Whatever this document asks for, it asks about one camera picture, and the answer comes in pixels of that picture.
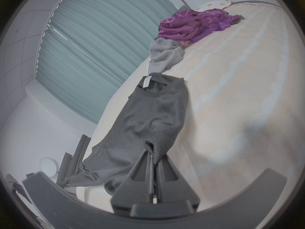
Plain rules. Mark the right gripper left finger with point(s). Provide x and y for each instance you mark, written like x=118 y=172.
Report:
x=133 y=189

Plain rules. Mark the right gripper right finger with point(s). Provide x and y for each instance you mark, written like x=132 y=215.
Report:
x=176 y=189

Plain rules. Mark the black T-shirt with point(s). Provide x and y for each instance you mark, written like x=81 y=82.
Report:
x=143 y=118

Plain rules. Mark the bed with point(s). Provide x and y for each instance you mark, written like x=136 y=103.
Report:
x=238 y=92

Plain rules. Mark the round white ceiling lamp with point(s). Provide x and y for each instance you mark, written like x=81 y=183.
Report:
x=48 y=167

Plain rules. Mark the blue-green curtain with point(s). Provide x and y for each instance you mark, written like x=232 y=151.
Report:
x=114 y=20
x=78 y=80

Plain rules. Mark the grey knit garment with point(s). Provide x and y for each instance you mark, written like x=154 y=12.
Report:
x=164 y=54

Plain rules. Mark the pink garment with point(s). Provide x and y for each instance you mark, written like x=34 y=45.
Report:
x=186 y=42

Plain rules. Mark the purple satin garment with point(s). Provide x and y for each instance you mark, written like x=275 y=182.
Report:
x=181 y=25

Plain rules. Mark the grey bedside table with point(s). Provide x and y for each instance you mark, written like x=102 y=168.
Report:
x=183 y=8

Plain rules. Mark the black lace garment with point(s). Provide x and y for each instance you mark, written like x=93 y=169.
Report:
x=239 y=19

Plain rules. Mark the white printed pillow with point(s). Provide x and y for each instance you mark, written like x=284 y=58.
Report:
x=214 y=5

